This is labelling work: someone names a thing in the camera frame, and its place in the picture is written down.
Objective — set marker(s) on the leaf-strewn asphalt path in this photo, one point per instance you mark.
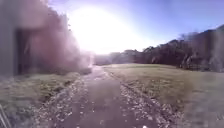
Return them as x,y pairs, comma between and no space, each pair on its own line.
100,103

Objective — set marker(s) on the open grass field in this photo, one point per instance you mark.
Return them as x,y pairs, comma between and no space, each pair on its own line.
173,83

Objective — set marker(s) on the row of shaded trees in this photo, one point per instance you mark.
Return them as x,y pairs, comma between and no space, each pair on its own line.
50,43

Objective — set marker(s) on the robot's own part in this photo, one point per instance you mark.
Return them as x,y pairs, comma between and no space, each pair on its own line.
145,126

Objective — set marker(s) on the wood of dark trees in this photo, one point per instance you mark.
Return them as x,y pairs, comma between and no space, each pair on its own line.
186,53

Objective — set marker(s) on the grass verge with leaves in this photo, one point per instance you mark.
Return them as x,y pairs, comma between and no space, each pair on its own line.
33,87

